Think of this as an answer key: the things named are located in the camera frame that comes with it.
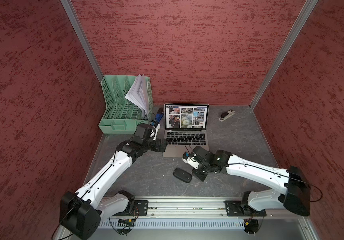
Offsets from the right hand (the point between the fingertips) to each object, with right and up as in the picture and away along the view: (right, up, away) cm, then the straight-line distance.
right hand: (196, 175), depth 77 cm
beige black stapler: (+28, +33, +33) cm, 54 cm away
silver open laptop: (-3, +24, +26) cm, 36 cm away
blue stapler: (-23, +33, +33) cm, 52 cm away
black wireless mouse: (-7, -2, +6) cm, 10 cm away
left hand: (-20, +16, +3) cm, 26 cm away
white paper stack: (-34, +45, +13) cm, 58 cm away
